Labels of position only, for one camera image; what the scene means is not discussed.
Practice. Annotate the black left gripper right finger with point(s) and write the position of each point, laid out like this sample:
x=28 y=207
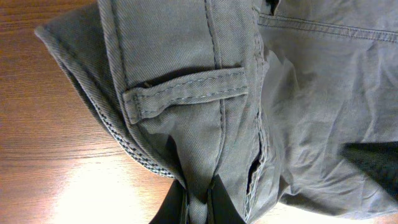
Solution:
x=221 y=209

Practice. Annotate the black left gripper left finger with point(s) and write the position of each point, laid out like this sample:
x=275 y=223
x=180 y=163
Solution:
x=174 y=208

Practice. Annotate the grey shorts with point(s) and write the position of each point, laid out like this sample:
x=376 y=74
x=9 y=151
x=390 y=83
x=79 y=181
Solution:
x=287 y=101

